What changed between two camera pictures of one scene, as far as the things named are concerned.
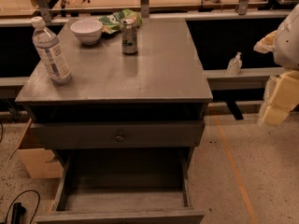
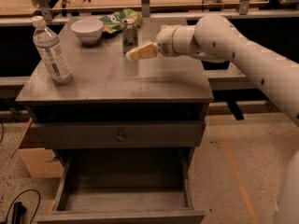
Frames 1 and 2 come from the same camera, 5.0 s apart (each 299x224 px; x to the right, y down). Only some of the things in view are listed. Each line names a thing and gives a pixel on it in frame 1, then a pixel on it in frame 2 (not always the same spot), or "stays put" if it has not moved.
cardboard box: (38, 162) stays put
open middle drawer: (132, 186) stays put
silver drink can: (129, 35) stays put
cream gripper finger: (281, 96) to (167, 45)
